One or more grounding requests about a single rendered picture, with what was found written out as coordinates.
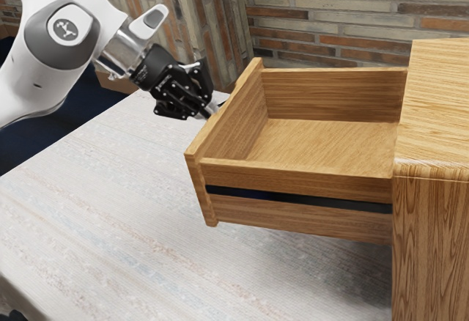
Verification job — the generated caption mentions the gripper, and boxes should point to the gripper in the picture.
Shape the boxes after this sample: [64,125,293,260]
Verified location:
[130,43,221,121]

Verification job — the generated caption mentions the wooden drawer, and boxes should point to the wooden drawer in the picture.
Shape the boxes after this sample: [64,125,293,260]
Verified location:
[184,56,409,246]

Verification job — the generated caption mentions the wooden cabinet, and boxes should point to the wooden cabinet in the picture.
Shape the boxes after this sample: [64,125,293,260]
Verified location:
[391,36,469,321]

